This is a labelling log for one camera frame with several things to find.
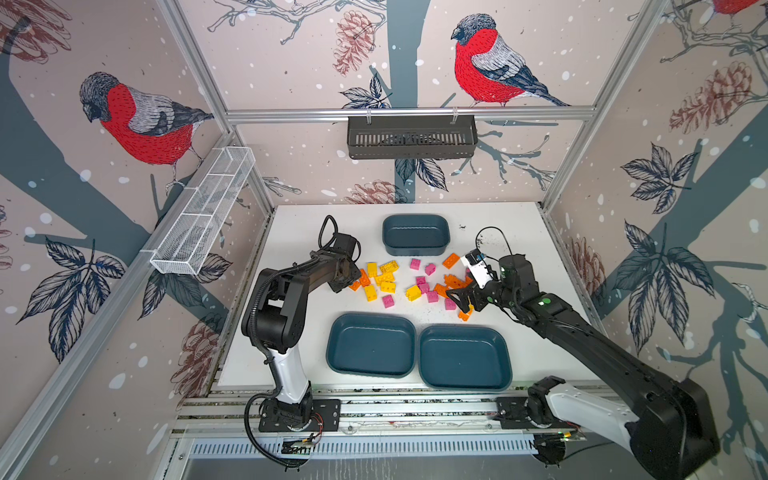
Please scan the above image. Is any black hanging wire basket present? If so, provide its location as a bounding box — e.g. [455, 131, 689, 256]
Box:
[347, 115, 478, 160]

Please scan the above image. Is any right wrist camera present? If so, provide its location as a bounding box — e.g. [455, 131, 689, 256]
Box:
[462, 248, 497, 288]

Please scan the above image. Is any aluminium mounting rail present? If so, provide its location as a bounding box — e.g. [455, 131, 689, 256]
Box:
[171, 389, 525, 436]

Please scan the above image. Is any yellow long lego brick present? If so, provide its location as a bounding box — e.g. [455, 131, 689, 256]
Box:
[380, 260, 399, 274]

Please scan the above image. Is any near right teal bin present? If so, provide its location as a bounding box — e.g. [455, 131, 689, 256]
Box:
[418, 324, 513, 391]

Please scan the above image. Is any yellow square lego brick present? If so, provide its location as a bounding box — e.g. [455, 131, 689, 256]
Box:
[406, 285, 422, 302]

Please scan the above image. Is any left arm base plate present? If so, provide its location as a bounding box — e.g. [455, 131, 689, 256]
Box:
[258, 399, 341, 433]

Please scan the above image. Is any orange long lego brick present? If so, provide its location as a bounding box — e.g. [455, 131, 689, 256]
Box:
[360, 269, 371, 287]
[444, 274, 468, 290]

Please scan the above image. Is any teal bin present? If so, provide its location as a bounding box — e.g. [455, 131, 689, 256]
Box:
[326, 312, 416, 378]
[382, 214, 451, 256]
[418, 324, 513, 391]

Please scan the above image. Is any white mesh wall shelf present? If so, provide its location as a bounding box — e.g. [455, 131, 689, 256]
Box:
[150, 146, 255, 275]

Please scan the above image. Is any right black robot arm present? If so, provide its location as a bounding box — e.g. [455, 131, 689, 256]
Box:
[446, 249, 721, 479]

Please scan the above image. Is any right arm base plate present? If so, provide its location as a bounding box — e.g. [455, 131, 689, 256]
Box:
[494, 396, 577, 431]

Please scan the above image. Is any near left teal bin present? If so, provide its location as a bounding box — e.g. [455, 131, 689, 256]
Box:
[326, 312, 416, 378]

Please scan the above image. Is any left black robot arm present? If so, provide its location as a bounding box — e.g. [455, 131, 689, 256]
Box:
[241, 231, 361, 430]

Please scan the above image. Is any far teal bin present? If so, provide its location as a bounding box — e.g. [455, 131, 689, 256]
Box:
[382, 214, 451, 256]

